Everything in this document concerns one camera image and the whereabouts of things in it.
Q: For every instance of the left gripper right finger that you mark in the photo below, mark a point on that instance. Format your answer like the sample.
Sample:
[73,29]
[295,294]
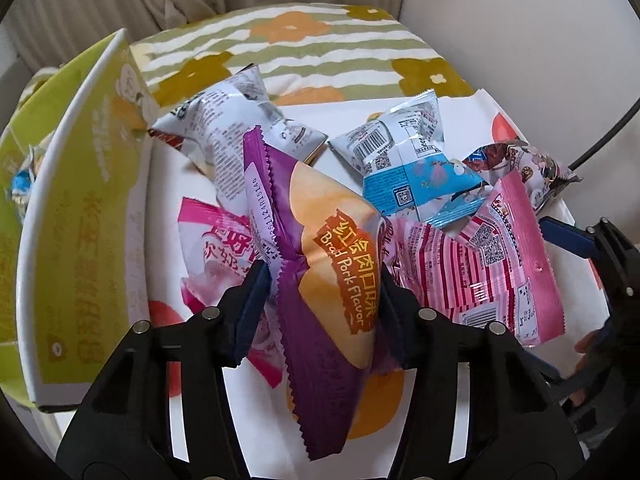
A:
[516,429]

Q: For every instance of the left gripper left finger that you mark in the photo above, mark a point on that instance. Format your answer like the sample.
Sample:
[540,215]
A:
[159,408]

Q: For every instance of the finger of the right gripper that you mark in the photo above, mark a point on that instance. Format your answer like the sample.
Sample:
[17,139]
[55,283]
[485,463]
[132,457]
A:
[579,242]

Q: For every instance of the dark brown anime snack bag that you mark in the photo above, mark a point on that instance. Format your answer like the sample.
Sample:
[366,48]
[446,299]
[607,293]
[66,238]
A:
[543,176]

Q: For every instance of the pink striped snack bag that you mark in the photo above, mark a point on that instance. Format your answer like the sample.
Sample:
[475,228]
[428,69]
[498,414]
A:
[495,269]

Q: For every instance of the blue white snack bag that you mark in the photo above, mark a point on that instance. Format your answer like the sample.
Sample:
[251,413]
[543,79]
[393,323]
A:
[405,171]

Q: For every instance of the pink white marshmallow bag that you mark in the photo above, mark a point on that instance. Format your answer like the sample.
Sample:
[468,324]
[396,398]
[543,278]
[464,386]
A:
[218,250]

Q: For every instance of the purple pork flavor chip bag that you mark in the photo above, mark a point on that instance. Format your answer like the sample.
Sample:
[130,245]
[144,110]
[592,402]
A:
[323,245]

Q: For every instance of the small blue white packet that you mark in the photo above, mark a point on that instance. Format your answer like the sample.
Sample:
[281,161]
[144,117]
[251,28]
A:
[23,181]

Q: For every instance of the white grey snack bag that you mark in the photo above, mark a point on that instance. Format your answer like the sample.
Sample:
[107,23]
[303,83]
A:
[209,129]

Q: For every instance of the person right hand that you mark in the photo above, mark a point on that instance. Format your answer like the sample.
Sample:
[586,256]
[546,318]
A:
[582,347]

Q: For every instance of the green cardboard box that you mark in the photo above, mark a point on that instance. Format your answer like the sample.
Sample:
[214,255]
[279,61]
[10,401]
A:
[73,272]

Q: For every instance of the floral striped blanket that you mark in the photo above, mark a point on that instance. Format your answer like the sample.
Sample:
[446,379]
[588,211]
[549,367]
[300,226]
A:
[306,54]

